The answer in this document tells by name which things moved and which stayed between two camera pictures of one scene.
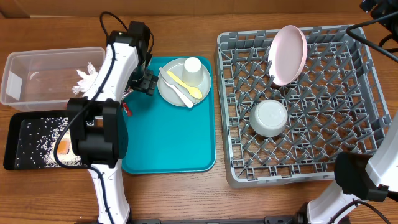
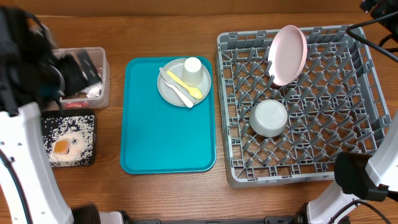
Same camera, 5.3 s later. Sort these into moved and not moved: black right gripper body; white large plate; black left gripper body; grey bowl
Moved: black left gripper body
Not moved: white large plate; black right gripper body; grey bowl
